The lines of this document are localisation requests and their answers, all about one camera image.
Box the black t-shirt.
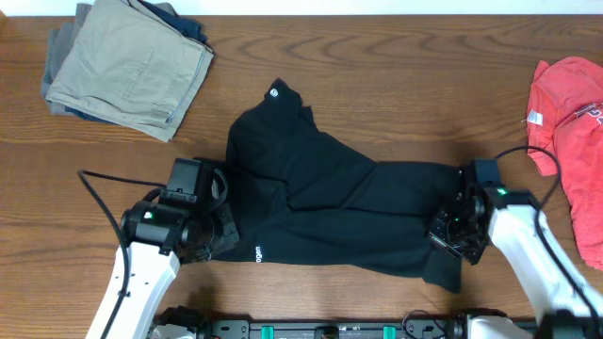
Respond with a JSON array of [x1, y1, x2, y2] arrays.
[[220, 79, 461, 293]]

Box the red printed t-shirt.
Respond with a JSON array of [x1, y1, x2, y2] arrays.
[[526, 56, 602, 269]]

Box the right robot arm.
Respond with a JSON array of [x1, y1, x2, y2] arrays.
[[428, 182, 602, 338]]

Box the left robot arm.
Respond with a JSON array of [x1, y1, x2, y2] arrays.
[[87, 201, 239, 338]]

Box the khaki folded trousers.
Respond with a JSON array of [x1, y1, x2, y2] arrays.
[[45, 0, 214, 142]]

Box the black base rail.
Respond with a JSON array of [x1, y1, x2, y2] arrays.
[[145, 305, 538, 339]]

